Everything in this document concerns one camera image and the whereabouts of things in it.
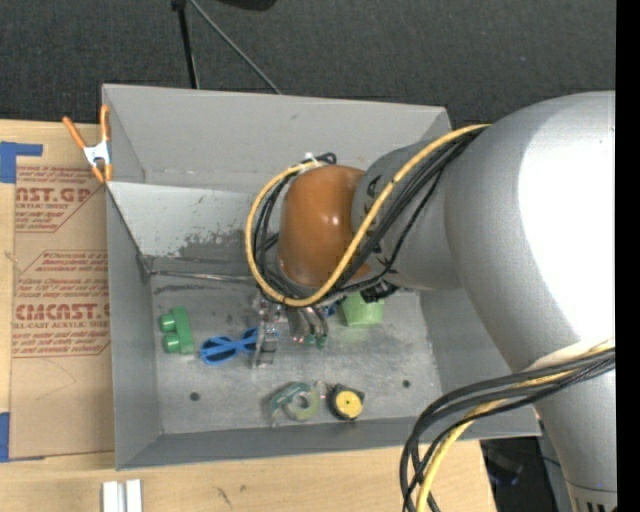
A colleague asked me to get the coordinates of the green and yellow tape ring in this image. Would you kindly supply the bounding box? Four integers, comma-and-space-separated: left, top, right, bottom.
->
268, 381, 322, 427

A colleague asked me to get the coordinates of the green toy block with studs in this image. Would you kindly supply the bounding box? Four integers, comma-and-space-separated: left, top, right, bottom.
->
158, 305, 196, 356

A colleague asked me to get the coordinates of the green box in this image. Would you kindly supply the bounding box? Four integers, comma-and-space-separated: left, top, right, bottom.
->
338, 291, 386, 328

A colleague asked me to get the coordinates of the black and yellow round disc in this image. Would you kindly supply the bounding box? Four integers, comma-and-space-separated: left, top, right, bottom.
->
326, 383, 366, 422

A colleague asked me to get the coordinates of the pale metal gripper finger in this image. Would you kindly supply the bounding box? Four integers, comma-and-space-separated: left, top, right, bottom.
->
262, 305, 280, 367
250, 325, 265, 370

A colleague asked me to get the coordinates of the grey metal bin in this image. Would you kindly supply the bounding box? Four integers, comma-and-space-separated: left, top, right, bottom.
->
101, 83, 544, 471

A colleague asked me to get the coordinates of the brown cardboard board, red print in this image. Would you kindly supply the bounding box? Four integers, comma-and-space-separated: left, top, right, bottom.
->
0, 118, 117, 462

